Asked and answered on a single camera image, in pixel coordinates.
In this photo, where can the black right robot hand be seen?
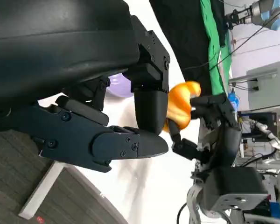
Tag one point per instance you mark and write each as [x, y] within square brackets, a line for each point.
[226, 142]

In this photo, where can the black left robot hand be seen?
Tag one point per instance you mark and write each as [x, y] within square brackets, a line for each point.
[49, 46]

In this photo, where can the orange toy bread roll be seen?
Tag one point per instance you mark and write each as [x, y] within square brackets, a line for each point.
[179, 105]

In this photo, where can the black monitor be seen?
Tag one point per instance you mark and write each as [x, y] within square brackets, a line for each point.
[256, 126]

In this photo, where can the grey metal cabinet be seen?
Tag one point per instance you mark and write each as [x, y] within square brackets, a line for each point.
[268, 93]

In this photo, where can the lilac plate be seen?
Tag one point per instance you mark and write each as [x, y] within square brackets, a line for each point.
[119, 87]

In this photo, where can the green cloth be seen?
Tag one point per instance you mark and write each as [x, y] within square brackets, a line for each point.
[213, 46]

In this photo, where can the black cloth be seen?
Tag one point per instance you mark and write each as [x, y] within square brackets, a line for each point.
[184, 35]

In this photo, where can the white table leg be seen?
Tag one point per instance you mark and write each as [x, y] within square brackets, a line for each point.
[40, 191]

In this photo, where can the red floor sticker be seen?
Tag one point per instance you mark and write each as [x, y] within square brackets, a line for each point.
[39, 219]

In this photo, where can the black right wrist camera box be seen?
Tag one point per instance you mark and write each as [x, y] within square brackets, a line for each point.
[233, 184]

